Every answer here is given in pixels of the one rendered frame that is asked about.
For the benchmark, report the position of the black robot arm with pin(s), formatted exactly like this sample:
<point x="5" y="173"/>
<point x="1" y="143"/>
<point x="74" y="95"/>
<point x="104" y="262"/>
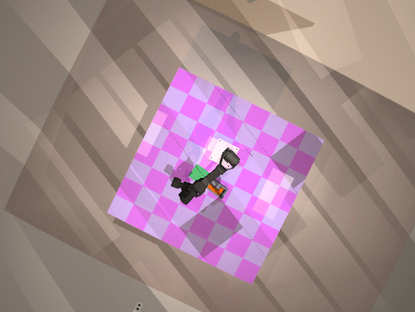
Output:
<point x="198" y="187"/>

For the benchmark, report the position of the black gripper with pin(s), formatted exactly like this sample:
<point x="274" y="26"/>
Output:
<point x="178" y="184"/>

